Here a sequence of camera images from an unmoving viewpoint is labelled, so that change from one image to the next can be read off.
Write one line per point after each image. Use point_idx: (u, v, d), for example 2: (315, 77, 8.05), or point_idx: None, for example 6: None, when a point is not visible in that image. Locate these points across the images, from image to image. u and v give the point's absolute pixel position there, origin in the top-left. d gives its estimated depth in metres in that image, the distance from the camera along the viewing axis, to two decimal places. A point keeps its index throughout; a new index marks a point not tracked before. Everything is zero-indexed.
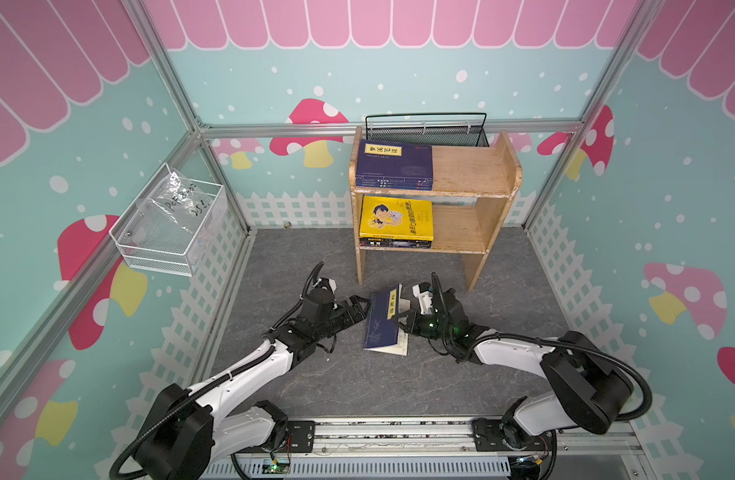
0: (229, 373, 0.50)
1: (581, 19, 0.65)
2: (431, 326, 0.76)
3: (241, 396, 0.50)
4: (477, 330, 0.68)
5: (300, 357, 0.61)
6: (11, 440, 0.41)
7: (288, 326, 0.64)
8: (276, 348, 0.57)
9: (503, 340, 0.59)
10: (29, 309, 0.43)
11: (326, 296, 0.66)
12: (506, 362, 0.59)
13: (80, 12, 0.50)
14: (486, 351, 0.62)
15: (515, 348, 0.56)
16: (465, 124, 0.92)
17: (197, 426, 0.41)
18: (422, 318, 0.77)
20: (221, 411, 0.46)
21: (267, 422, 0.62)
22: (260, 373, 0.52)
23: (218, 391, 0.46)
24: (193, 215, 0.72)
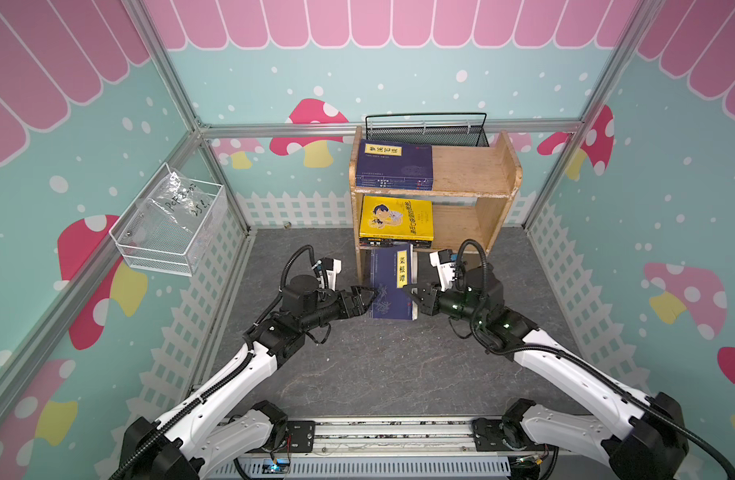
0: (200, 397, 0.45)
1: (581, 19, 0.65)
2: (456, 308, 0.64)
3: (222, 415, 0.47)
4: (520, 322, 0.57)
5: (286, 353, 0.56)
6: (11, 440, 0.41)
7: (270, 321, 0.58)
8: (255, 353, 0.52)
9: (565, 363, 0.49)
10: (29, 309, 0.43)
11: (310, 285, 0.58)
12: (555, 381, 0.50)
13: (79, 11, 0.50)
14: (530, 360, 0.53)
15: (585, 384, 0.46)
16: (465, 124, 0.92)
17: (168, 464, 0.38)
18: (444, 299, 0.64)
20: (197, 441, 0.43)
21: (266, 425, 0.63)
22: (240, 387, 0.49)
23: (190, 418, 0.43)
24: (193, 215, 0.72)
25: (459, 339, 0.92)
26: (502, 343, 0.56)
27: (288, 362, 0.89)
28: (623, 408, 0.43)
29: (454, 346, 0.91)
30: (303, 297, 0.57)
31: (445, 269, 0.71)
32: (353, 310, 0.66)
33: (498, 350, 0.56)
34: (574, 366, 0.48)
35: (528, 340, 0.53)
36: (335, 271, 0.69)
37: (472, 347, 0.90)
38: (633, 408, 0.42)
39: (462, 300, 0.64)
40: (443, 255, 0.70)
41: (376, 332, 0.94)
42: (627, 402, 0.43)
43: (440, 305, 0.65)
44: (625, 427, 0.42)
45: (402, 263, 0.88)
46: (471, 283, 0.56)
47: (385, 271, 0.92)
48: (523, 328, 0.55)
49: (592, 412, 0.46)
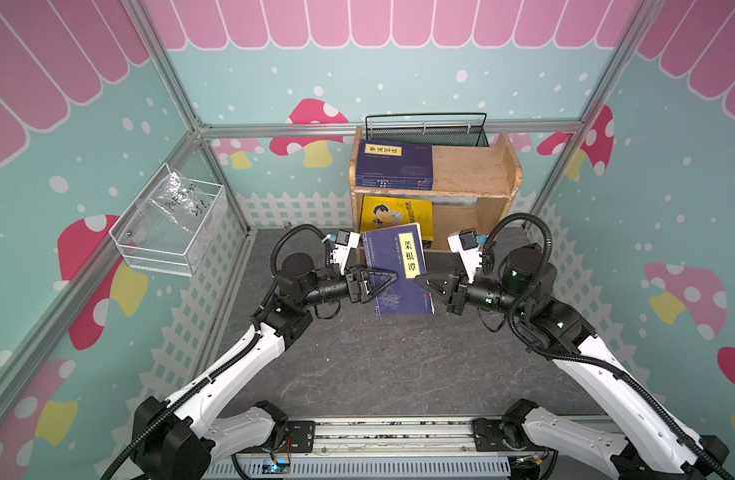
0: (209, 375, 0.46)
1: (581, 19, 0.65)
2: (490, 300, 0.52)
3: (230, 395, 0.47)
4: (576, 322, 0.46)
5: (294, 333, 0.55)
6: (11, 441, 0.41)
7: (276, 302, 0.58)
8: (262, 333, 0.52)
9: (619, 382, 0.42)
10: (29, 310, 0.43)
11: (302, 269, 0.53)
12: (594, 392, 0.44)
13: (79, 11, 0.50)
14: (575, 368, 0.45)
15: (641, 416, 0.40)
16: (465, 124, 0.92)
17: (179, 442, 0.38)
18: (475, 288, 0.52)
20: (208, 420, 0.44)
21: (267, 422, 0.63)
22: (246, 367, 0.48)
23: (199, 397, 0.43)
24: (193, 215, 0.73)
25: (459, 339, 0.92)
26: (549, 341, 0.45)
27: (288, 362, 0.89)
28: (678, 450, 0.39)
29: (454, 346, 0.91)
30: (296, 281, 0.52)
31: (469, 256, 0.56)
32: (360, 297, 0.59)
33: (543, 349, 0.46)
34: (629, 388, 0.42)
35: (584, 349, 0.44)
36: (350, 246, 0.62)
37: (472, 347, 0.90)
38: (686, 451, 0.39)
39: (497, 288, 0.51)
40: (465, 238, 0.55)
41: (377, 332, 0.94)
42: (684, 445, 0.39)
43: (470, 296, 0.53)
44: (674, 471, 0.38)
45: (411, 250, 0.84)
46: (518, 266, 0.45)
47: (387, 259, 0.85)
48: (577, 329, 0.46)
49: (629, 434, 0.42)
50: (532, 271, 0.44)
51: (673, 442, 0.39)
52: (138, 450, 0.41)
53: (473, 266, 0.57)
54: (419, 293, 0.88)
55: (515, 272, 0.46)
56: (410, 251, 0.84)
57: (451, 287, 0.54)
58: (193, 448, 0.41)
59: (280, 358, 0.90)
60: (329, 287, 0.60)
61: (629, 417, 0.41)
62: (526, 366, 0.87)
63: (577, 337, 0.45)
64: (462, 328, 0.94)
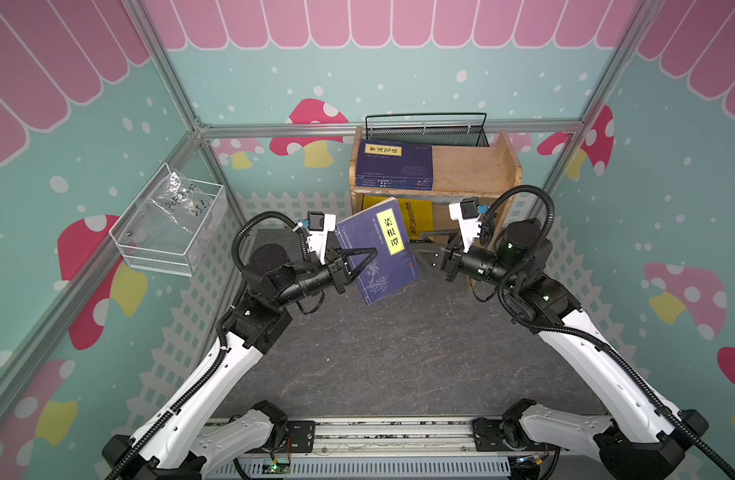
0: (171, 409, 0.41)
1: (582, 18, 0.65)
2: (482, 271, 0.53)
3: (204, 417, 0.44)
4: (562, 296, 0.47)
5: (269, 338, 0.48)
6: (11, 440, 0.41)
7: (247, 303, 0.50)
8: (228, 348, 0.45)
9: (601, 354, 0.43)
10: (30, 310, 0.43)
11: (273, 264, 0.45)
12: (579, 367, 0.45)
13: (79, 11, 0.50)
14: (559, 340, 0.45)
15: (620, 387, 0.41)
16: (465, 124, 0.92)
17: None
18: (469, 258, 0.53)
20: (179, 452, 0.41)
21: (266, 425, 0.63)
22: (217, 387, 0.44)
23: (165, 432, 0.39)
24: (193, 215, 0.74)
25: (459, 339, 0.92)
26: (535, 313, 0.47)
27: (288, 362, 0.89)
28: (654, 420, 0.39)
29: (455, 346, 0.91)
30: (267, 277, 0.45)
31: (468, 227, 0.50)
32: (342, 288, 0.52)
33: (528, 321, 0.47)
34: (611, 361, 0.42)
35: (567, 320, 0.45)
36: (325, 232, 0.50)
37: (472, 347, 0.90)
38: (663, 422, 0.39)
39: (492, 261, 0.52)
40: (465, 209, 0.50)
41: (377, 332, 0.94)
42: (661, 415, 0.39)
43: (463, 265, 0.54)
44: (648, 439, 0.39)
45: (392, 230, 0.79)
46: (515, 240, 0.45)
47: (368, 245, 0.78)
48: (563, 303, 0.47)
49: (609, 407, 0.43)
50: (528, 245, 0.44)
51: (650, 412, 0.39)
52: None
53: (472, 237, 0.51)
54: (405, 267, 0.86)
55: (511, 244, 0.46)
56: (391, 227, 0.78)
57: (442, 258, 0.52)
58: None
59: (281, 358, 0.90)
60: (309, 279, 0.52)
61: (610, 389, 0.42)
62: (526, 366, 0.87)
63: (562, 310, 0.46)
64: (462, 328, 0.94)
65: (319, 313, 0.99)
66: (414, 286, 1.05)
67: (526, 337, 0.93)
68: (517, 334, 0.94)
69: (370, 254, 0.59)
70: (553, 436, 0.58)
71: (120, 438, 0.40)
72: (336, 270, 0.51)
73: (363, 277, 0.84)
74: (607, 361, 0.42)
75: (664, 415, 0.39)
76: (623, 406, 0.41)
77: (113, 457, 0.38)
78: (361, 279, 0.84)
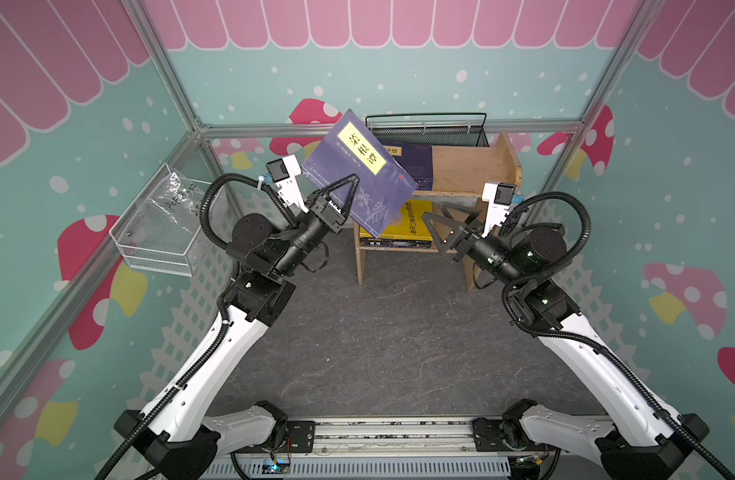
0: (177, 385, 0.40)
1: (582, 18, 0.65)
2: (491, 262, 0.51)
3: (211, 392, 0.43)
4: (559, 298, 0.48)
5: (273, 310, 0.46)
6: (11, 441, 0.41)
7: (246, 277, 0.47)
8: (231, 321, 0.44)
9: (600, 356, 0.44)
10: (30, 310, 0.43)
11: (257, 240, 0.40)
12: (580, 371, 0.45)
13: (79, 11, 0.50)
14: (559, 345, 0.46)
15: (618, 390, 0.41)
16: (465, 124, 0.92)
17: (160, 455, 0.36)
18: (483, 245, 0.51)
20: (188, 426, 0.40)
21: (268, 420, 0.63)
22: (223, 361, 0.42)
23: (172, 408, 0.39)
24: (193, 215, 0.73)
25: (459, 339, 0.92)
26: (533, 318, 0.48)
27: (288, 362, 0.89)
28: (652, 423, 0.39)
29: (454, 346, 0.91)
30: (254, 252, 0.40)
31: (495, 211, 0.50)
32: (338, 226, 0.47)
33: (527, 326, 0.48)
34: (610, 364, 0.43)
35: (566, 324, 0.46)
36: (293, 178, 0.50)
37: (472, 347, 0.90)
38: (662, 425, 0.39)
39: (504, 254, 0.51)
40: (501, 192, 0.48)
41: (376, 332, 0.94)
42: (660, 419, 0.39)
43: (474, 252, 0.52)
44: (647, 442, 0.39)
45: (359, 141, 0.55)
46: (537, 247, 0.43)
47: (344, 173, 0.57)
48: (562, 307, 0.47)
49: (610, 412, 0.43)
50: (550, 259, 0.42)
51: (649, 415, 0.40)
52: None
53: (496, 223, 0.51)
54: (397, 184, 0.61)
55: (532, 253, 0.44)
56: (359, 141, 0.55)
57: (457, 238, 0.48)
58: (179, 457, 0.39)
59: (280, 358, 0.90)
60: (304, 235, 0.47)
61: (609, 392, 0.42)
62: (526, 366, 0.87)
63: (561, 314, 0.47)
64: (462, 328, 0.94)
65: (319, 313, 0.99)
66: (414, 286, 1.05)
67: (526, 337, 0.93)
68: (517, 334, 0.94)
69: (353, 182, 0.50)
70: (553, 433, 0.57)
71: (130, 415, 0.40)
72: (320, 209, 0.45)
73: (355, 211, 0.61)
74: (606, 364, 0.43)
75: (662, 418, 0.40)
76: (621, 408, 0.41)
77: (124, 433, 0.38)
78: (355, 217, 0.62)
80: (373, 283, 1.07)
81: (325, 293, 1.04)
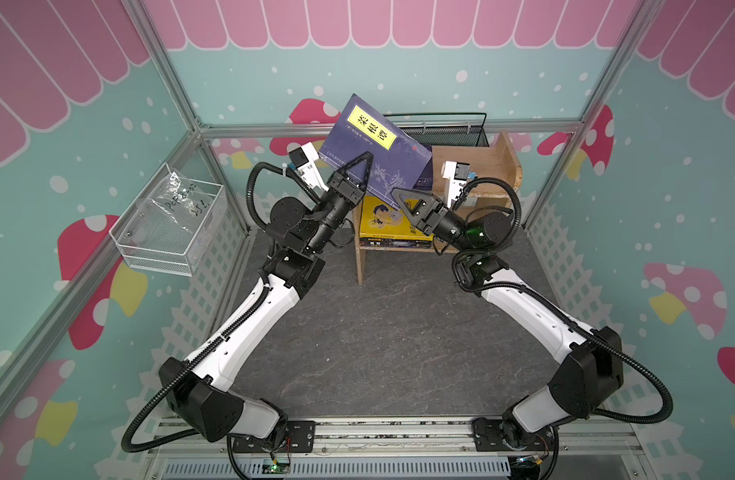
0: (222, 335, 0.44)
1: (582, 19, 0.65)
2: (452, 234, 0.57)
3: (248, 349, 0.46)
4: (493, 260, 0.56)
5: (306, 282, 0.51)
6: (12, 440, 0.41)
7: (283, 253, 0.52)
8: (271, 286, 0.49)
9: (523, 294, 0.52)
10: (30, 311, 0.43)
11: (292, 220, 0.44)
12: (515, 315, 0.54)
13: (79, 10, 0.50)
14: (496, 296, 0.56)
15: (539, 316, 0.49)
16: (465, 124, 0.92)
17: (202, 398, 0.39)
18: (445, 220, 0.56)
20: (227, 377, 0.43)
21: (271, 417, 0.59)
22: (261, 322, 0.47)
23: (216, 356, 0.42)
24: (193, 215, 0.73)
25: (459, 339, 0.92)
26: (473, 279, 0.59)
27: (288, 362, 0.89)
28: (568, 335, 0.46)
29: (454, 346, 0.91)
30: (289, 233, 0.45)
31: (453, 186, 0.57)
32: (358, 197, 0.50)
33: (467, 286, 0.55)
34: (531, 298, 0.52)
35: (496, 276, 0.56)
36: (312, 163, 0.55)
37: (471, 347, 0.91)
38: (576, 337, 0.46)
39: (462, 227, 0.58)
40: (459, 170, 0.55)
41: (376, 332, 0.94)
42: (573, 330, 0.46)
43: (438, 226, 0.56)
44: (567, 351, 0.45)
45: (368, 120, 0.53)
46: (489, 227, 0.50)
47: (359, 151, 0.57)
48: (496, 265, 0.58)
49: (544, 343, 0.50)
50: (495, 240, 0.51)
51: (565, 331, 0.46)
52: (173, 403, 0.43)
53: (453, 197, 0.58)
54: (413, 155, 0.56)
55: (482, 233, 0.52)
56: (367, 122, 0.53)
57: (427, 211, 0.54)
58: (216, 403, 0.41)
59: (280, 358, 0.90)
60: (331, 213, 0.52)
61: (535, 323, 0.50)
62: (526, 366, 0.87)
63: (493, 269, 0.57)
64: (462, 328, 0.94)
65: (319, 313, 0.99)
66: (414, 285, 1.06)
67: (526, 337, 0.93)
68: (517, 333, 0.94)
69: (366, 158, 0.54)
70: (537, 411, 0.59)
71: (175, 362, 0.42)
72: (339, 184, 0.49)
73: (374, 188, 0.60)
74: (528, 299, 0.52)
75: (574, 329, 0.47)
76: (546, 332, 0.48)
77: (168, 377, 0.41)
78: (374, 192, 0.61)
80: (372, 282, 1.08)
81: (325, 292, 1.04)
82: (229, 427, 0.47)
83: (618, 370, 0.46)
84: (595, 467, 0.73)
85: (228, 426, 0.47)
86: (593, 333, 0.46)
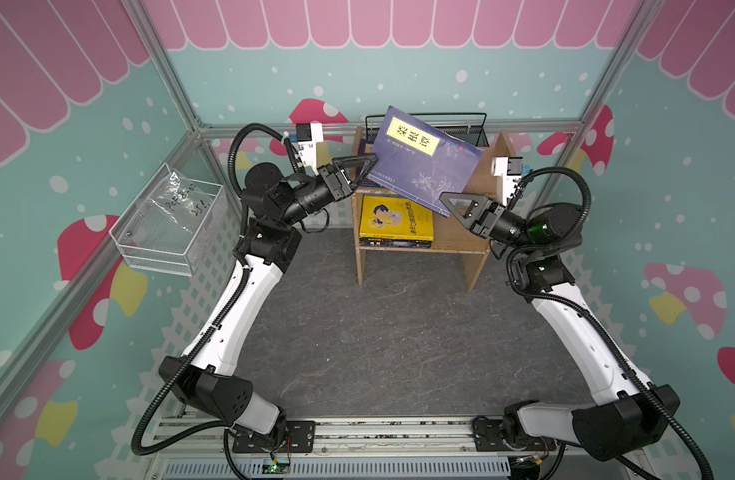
0: (213, 324, 0.44)
1: (581, 19, 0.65)
2: (510, 236, 0.53)
3: (243, 332, 0.47)
4: (557, 268, 0.52)
5: (286, 256, 0.50)
6: (11, 440, 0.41)
7: (256, 229, 0.50)
8: (251, 266, 0.47)
9: (582, 321, 0.46)
10: (29, 311, 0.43)
11: (270, 184, 0.44)
12: (563, 337, 0.49)
13: (79, 10, 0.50)
14: (550, 311, 0.50)
15: (592, 350, 0.44)
16: (465, 124, 0.92)
17: (210, 385, 0.40)
18: (502, 222, 0.52)
20: (229, 361, 0.44)
21: (270, 415, 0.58)
22: (249, 302, 0.46)
23: (212, 345, 0.42)
24: (193, 215, 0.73)
25: (459, 339, 0.92)
26: (528, 282, 0.52)
27: (288, 362, 0.89)
28: (618, 382, 0.41)
29: (454, 346, 0.91)
30: (267, 198, 0.45)
31: (506, 183, 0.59)
32: (343, 192, 0.52)
33: (520, 288, 0.53)
34: (590, 328, 0.46)
35: (558, 289, 0.50)
36: (314, 142, 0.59)
37: (472, 347, 0.90)
38: (628, 385, 0.41)
39: (522, 225, 0.53)
40: (511, 164, 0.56)
41: (376, 332, 0.94)
42: (627, 378, 0.41)
43: (494, 229, 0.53)
44: (610, 397, 0.41)
45: (407, 130, 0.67)
46: (554, 222, 0.45)
47: (405, 160, 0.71)
48: (557, 275, 0.51)
49: (584, 373, 0.46)
50: (561, 234, 0.45)
51: (617, 375, 0.42)
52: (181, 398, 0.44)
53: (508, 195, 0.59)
54: (458, 157, 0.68)
55: (545, 226, 0.47)
56: (408, 131, 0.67)
57: (480, 211, 0.52)
58: (225, 388, 0.42)
59: (281, 358, 0.90)
60: (309, 196, 0.51)
61: (585, 353, 0.45)
62: (526, 366, 0.87)
63: (556, 280, 0.51)
64: (462, 328, 0.94)
65: (319, 313, 0.99)
66: (414, 286, 1.05)
67: (526, 337, 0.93)
68: (517, 334, 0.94)
69: (367, 161, 0.58)
70: (544, 417, 0.58)
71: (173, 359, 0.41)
72: (329, 175, 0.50)
73: (423, 196, 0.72)
74: (587, 327, 0.46)
75: (629, 377, 0.42)
76: (593, 367, 0.44)
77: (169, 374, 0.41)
78: (422, 201, 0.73)
80: (372, 283, 1.07)
81: (325, 292, 1.04)
82: (244, 405, 0.49)
83: (659, 431, 0.41)
84: (595, 467, 0.73)
85: (243, 406, 0.49)
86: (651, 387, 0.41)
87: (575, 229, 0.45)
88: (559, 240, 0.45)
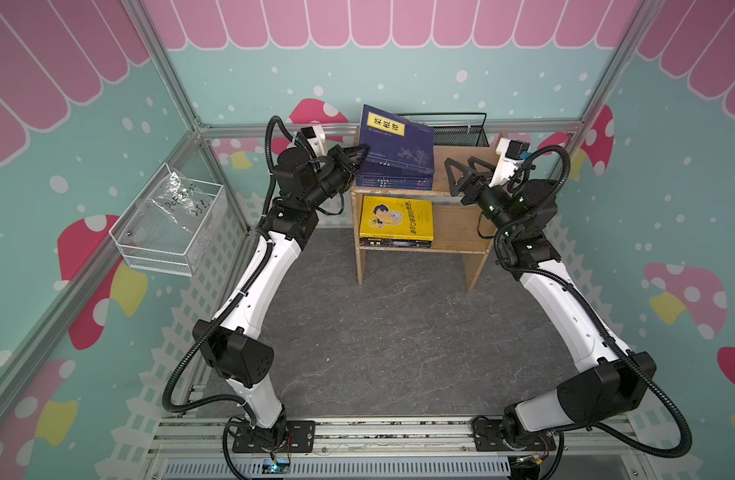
0: (241, 289, 0.48)
1: (581, 19, 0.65)
2: (491, 210, 0.59)
3: (269, 299, 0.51)
4: (543, 246, 0.54)
5: (305, 234, 0.55)
6: (11, 441, 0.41)
7: (276, 208, 0.55)
8: (273, 241, 0.52)
9: (565, 293, 0.49)
10: (28, 312, 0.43)
11: (301, 162, 0.50)
12: (548, 310, 0.51)
13: (79, 9, 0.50)
14: (534, 284, 0.52)
15: (574, 320, 0.46)
16: (465, 124, 0.92)
17: (240, 345, 0.44)
18: (487, 193, 0.58)
20: (256, 326, 0.49)
21: (276, 406, 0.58)
22: (273, 274, 0.51)
23: (241, 309, 0.47)
24: (193, 215, 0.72)
25: (459, 339, 0.92)
26: (517, 259, 0.54)
27: (288, 362, 0.89)
28: (599, 350, 0.43)
29: (455, 346, 0.91)
30: (297, 174, 0.51)
31: (505, 165, 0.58)
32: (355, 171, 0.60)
33: (510, 265, 0.55)
34: (574, 300, 0.48)
35: (544, 266, 0.52)
36: (319, 138, 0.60)
37: (472, 347, 0.90)
38: (608, 352, 0.43)
39: (504, 202, 0.58)
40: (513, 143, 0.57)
41: (376, 332, 0.94)
42: (607, 346, 0.44)
43: (480, 199, 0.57)
44: (591, 364, 0.43)
45: (381, 119, 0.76)
46: (528, 193, 0.49)
47: (383, 138, 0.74)
48: (544, 254, 0.53)
49: (566, 342, 0.48)
50: (534, 203, 0.48)
51: (597, 343, 0.44)
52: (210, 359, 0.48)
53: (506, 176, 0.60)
54: (422, 133, 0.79)
55: (522, 200, 0.51)
56: (383, 121, 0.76)
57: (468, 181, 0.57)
58: (252, 350, 0.47)
59: (280, 358, 0.90)
60: (330, 179, 0.59)
61: (567, 324, 0.47)
62: (526, 366, 0.87)
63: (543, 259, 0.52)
64: (463, 328, 0.94)
65: (319, 313, 0.99)
66: (414, 286, 1.05)
67: (526, 337, 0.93)
68: (517, 333, 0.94)
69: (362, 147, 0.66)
70: (539, 410, 0.59)
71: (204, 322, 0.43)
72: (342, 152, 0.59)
73: (410, 162, 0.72)
74: (570, 299, 0.48)
75: (609, 344, 0.44)
76: (575, 336, 0.46)
77: (199, 335, 0.45)
78: (413, 168, 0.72)
80: (372, 283, 1.07)
81: (325, 292, 1.04)
82: (267, 369, 0.53)
83: (638, 396, 0.43)
84: (595, 468, 0.72)
85: (265, 368, 0.52)
86: (627, 354, 0.43)
87: (544, 198, 0.49)
88: (533, 208, 0.49)
